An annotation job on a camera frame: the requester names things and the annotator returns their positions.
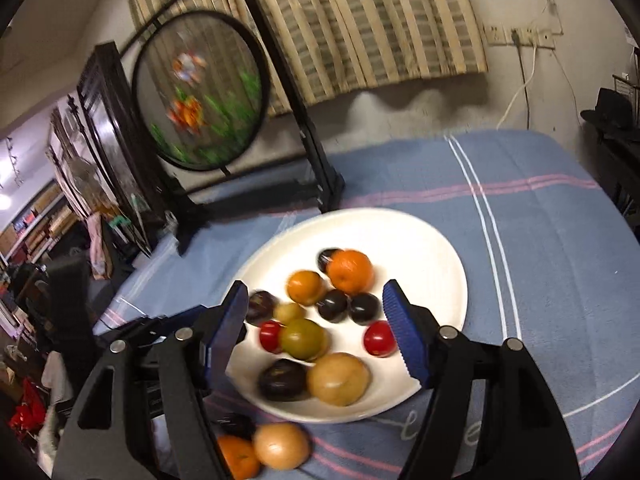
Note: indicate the small orange tangerine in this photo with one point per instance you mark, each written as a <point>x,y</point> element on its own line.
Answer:
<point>351,271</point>

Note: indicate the yellow-orange tomato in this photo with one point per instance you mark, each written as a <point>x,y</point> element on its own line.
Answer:
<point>305,287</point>

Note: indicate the green-yellow tangerine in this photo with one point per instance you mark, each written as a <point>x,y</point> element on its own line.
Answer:
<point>302,338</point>

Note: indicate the small red cherry tomato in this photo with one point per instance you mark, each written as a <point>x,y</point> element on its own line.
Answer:
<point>269,336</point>

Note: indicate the dark glossy grape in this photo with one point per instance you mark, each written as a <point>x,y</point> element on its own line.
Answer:
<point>364,308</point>
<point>333,305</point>

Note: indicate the small yellow-green fruit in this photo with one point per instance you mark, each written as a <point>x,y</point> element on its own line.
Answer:
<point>289,311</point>

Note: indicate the striped beige curtain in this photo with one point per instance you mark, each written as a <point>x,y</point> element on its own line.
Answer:
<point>375,20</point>

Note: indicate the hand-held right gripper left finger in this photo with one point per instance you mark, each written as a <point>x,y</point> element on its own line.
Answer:
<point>225,340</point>

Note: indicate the blue striped blanket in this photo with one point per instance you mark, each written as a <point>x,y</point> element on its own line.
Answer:
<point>540,240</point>

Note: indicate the small dark purple fruit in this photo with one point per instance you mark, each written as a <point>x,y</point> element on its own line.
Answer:
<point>326,259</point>

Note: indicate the large yellow passion fruit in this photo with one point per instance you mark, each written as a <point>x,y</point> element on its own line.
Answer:
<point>339,379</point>

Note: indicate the small wall socket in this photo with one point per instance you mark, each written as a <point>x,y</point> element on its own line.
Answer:
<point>495,35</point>

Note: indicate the large dark purple passion fruit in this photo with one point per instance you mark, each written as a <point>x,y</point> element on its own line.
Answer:
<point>284,379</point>

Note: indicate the wide wall socket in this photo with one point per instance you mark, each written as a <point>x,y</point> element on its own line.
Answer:
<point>532,36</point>

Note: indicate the large red cherry tomato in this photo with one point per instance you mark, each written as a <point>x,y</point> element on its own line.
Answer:
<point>379,338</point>

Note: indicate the large orange tangerine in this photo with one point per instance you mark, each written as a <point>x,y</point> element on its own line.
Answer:
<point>239,457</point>

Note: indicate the white oval plate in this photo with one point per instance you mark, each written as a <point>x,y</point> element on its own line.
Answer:
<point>425,270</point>

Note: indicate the black hat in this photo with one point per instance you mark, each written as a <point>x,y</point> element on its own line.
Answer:
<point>610,110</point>

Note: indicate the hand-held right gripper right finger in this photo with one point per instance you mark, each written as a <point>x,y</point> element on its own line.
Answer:
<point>407,335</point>

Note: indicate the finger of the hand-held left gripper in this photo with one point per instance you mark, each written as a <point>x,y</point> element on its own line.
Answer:
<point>160,321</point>

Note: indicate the dark wooden cabinet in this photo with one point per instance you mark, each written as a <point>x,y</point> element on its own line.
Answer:
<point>110,135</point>

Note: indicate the pink hanging cloth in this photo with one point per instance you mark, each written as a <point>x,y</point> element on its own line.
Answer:
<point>99,245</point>

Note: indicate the round embroidered screen on stand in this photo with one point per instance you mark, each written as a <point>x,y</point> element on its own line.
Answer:
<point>200,90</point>

